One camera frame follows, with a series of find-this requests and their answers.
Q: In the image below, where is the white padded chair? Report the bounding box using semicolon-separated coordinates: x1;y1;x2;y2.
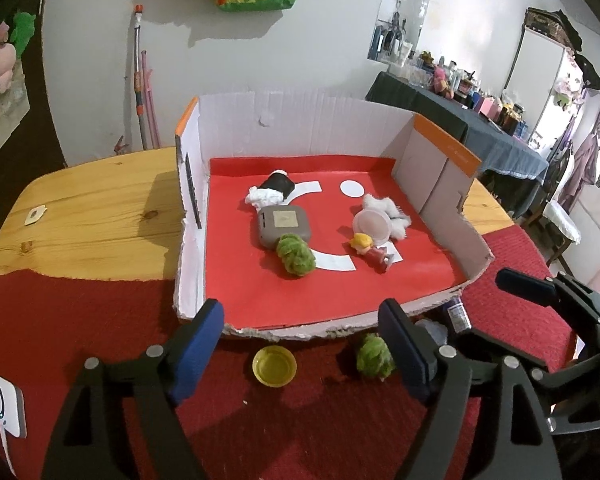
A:
545;200;581;246

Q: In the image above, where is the round white lid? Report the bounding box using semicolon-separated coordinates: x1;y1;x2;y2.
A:
354;209;393;247

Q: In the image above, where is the white square device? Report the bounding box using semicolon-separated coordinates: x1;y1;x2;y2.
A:
0;369;27;439

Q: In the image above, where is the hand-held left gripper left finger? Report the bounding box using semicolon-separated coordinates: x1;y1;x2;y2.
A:
40;298;226;480

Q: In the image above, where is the dark framed standing mirror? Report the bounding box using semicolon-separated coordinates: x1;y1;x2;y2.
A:
502;7;600;151

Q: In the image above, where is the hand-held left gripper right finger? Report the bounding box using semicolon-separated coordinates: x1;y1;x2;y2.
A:
377;298;563;480

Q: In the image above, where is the grey square case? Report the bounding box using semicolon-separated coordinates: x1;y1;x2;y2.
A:
257;205;313;250

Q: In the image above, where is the metal mop handle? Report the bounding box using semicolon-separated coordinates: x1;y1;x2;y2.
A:
132;3;148;150

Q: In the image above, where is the white cable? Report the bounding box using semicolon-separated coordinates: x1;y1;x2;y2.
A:
0;425;18;476

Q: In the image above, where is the black and white plush roll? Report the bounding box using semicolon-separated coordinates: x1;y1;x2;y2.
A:
247;170;296;207

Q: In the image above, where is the pink stick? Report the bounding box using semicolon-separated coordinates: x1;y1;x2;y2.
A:
141;50;161;148

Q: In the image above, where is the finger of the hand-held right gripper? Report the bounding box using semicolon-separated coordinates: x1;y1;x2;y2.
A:
457;342;600;403
495;267;600;347

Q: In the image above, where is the pink plush toy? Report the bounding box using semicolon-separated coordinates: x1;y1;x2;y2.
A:
0;22;18;93

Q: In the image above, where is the small clear plastic container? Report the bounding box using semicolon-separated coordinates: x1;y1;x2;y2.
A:
414;319;448;346

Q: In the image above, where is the hanging paper sheet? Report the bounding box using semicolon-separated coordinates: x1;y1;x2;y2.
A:
0;72;31;151

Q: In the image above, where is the red knitted mat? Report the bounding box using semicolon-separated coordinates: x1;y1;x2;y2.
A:
0;225;581;480

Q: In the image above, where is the green plush toy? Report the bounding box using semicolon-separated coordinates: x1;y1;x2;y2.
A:
9;11;36;58

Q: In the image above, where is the white fluffy plush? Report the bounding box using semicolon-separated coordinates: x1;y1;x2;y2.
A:
362;193;412;241

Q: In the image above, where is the cardboard box with red bottom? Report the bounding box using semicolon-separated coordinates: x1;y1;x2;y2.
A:
172;87;496;343

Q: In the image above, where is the green fuzzy pom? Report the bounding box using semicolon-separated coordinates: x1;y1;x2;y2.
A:
356;332;396;380
276;232;317;278

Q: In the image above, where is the small yellow-haired doll figure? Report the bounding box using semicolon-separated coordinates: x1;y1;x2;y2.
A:
350;232;396;274

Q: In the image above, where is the dark blue tablecloth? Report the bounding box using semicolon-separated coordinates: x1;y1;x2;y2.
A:
365;71;551;211

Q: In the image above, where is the row of bottles and jars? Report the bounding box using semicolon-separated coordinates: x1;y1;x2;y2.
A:
370;25;531;141

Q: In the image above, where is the yellow bottle cap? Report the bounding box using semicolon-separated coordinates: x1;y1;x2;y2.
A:
252;345;298;387

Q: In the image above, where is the dark blue bottle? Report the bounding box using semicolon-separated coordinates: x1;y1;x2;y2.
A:
445;296;471;333

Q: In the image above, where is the pink curtain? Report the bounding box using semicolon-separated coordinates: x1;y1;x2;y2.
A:
565;110;600;201

